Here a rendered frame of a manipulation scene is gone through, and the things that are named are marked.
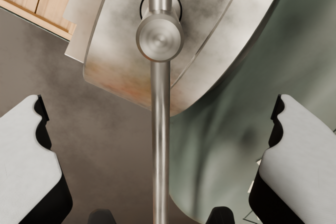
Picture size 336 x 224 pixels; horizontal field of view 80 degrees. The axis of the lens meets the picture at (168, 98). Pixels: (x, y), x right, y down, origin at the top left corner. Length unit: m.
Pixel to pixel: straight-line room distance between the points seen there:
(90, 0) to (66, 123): 1.53
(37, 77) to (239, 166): 1.57
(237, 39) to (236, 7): 0.03
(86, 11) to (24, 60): 1.40
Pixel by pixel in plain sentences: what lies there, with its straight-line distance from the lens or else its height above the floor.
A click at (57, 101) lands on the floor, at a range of 1.72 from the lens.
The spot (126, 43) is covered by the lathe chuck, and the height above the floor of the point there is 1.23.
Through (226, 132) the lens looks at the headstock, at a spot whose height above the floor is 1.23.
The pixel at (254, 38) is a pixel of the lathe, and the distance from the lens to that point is 0.25.
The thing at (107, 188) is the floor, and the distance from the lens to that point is 2.17.
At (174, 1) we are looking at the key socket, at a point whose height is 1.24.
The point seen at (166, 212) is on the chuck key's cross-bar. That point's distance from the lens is 0.17.
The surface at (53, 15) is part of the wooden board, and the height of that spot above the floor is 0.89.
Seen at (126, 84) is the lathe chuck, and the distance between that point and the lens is 0.23.
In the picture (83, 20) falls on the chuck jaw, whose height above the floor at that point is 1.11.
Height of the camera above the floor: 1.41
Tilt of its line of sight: 65 degrees down
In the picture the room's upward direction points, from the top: 170 degrees clockwise
